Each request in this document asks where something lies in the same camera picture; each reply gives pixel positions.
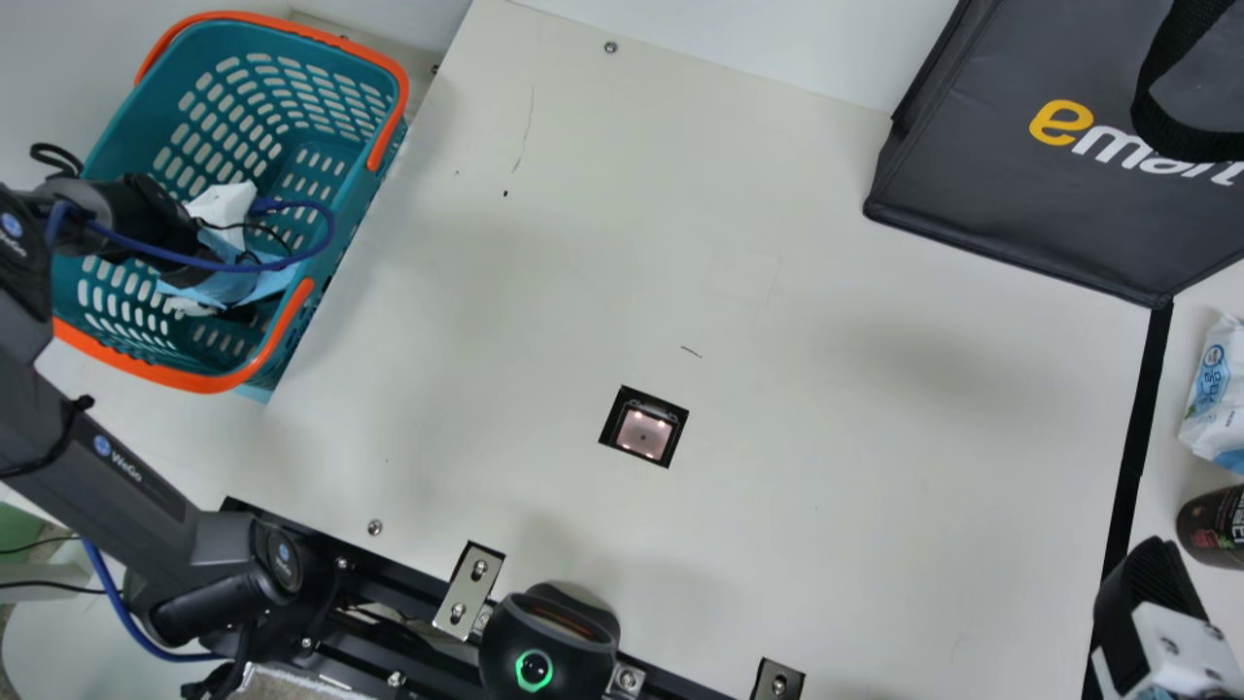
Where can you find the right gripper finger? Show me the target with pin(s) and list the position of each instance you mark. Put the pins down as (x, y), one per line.
(1142, 593)

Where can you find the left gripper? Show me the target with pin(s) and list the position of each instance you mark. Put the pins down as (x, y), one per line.
(233, 277)

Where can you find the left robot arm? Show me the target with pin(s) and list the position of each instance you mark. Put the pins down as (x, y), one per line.
(87, 476)

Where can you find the teal shopping basket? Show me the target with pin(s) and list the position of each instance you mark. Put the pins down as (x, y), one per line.
(233, 107)

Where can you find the dark coffee bottle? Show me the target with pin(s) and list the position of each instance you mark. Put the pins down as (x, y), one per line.
(1215, 525)

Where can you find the black strip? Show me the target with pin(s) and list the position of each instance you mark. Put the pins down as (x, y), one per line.
(1132, 457)

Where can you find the white blue wet wipes pack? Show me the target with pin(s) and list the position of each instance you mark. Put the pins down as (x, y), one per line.
(1220, 399)

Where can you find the small square scanner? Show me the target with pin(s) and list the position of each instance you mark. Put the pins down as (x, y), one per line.
(644, 428)

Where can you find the black device with green light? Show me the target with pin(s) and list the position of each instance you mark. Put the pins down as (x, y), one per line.
(544, 642)

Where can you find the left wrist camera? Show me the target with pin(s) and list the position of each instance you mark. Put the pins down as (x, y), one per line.
(222, 204)

